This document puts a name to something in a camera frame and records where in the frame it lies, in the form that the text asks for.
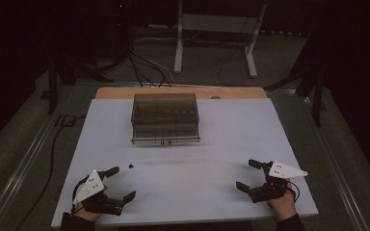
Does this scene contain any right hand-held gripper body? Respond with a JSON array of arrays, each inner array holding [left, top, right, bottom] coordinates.
[[249, 161, 309, 204]]

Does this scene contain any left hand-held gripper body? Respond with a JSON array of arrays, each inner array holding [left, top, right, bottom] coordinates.
[[72, 169, 125, 217]]

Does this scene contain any person's left hand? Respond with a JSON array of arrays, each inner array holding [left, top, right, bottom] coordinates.
[[74, 202, 102, 222]]

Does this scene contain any person's right hand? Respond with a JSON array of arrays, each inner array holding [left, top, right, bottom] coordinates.
[[268, 182, 298, 222]]

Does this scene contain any white work board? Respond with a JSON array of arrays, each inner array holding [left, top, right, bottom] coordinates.
[[50, 97, 320, 229]]

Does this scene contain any clear plastic drawer organiser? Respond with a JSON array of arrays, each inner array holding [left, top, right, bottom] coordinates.
[[130, 92, 201, 145]]

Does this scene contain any wooden table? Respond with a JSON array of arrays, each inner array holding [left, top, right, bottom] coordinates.
[[94, 86, 268, 100]]

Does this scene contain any black metal stand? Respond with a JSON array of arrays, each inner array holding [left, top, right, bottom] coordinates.
[[40, 54, 116, 116], [264, 28, 330, 128]]

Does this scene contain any white metal stand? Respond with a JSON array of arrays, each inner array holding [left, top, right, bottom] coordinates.
[[173, 0, 268, 79]]

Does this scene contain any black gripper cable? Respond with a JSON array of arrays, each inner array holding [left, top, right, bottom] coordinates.
[[286, 180, 301, 203], [70, 174, 91, 216]]

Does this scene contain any black floor cable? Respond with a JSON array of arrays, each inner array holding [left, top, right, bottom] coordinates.
[[14, 115, 88, 231]]

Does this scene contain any aluminium floor rail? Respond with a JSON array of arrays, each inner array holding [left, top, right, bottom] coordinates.
[[266, 89, 370, 231], [0, 84, 78, 231]]

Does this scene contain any bundle of black cables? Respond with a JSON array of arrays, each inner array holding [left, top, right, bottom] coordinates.
[[125, 47, 176, 89]]

